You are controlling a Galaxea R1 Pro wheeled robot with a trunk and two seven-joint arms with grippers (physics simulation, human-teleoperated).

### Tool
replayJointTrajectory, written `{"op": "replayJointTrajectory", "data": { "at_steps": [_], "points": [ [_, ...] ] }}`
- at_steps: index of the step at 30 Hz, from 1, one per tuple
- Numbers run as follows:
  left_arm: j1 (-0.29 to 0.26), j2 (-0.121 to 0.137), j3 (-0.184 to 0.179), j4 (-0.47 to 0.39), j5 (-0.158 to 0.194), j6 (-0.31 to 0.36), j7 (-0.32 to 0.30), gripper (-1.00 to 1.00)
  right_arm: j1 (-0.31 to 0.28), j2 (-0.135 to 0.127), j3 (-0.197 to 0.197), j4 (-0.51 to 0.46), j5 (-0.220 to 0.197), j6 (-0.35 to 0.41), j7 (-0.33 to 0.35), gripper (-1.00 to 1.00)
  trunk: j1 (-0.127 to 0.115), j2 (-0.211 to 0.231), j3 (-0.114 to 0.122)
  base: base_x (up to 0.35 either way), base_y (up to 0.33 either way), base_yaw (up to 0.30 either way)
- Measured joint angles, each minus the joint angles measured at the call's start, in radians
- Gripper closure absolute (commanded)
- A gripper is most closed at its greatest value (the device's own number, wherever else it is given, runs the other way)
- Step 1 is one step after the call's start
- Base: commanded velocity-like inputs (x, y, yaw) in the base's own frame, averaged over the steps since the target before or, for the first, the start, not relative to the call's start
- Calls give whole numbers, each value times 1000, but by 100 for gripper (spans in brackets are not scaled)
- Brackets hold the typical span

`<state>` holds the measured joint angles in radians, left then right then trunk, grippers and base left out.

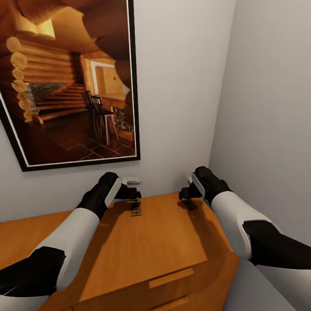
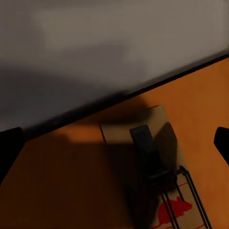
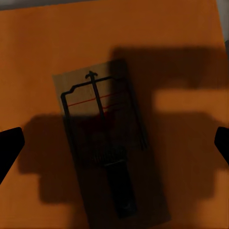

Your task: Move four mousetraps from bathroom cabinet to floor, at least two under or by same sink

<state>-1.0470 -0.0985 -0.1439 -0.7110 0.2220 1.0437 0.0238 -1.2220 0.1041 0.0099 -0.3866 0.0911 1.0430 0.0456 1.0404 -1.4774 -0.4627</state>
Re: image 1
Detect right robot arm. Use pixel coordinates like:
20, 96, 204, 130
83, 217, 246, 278
179, 167, 311, 311

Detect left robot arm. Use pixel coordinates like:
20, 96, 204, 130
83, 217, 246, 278
0, 173, 142, 311

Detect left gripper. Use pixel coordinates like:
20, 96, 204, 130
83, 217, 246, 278
114, 185, 142, 199

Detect mousetrap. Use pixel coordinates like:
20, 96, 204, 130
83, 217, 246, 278
181, 198, 198, 211
131, 200, 142, 216

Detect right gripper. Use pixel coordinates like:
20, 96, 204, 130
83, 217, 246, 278
179, 185, 203, 200

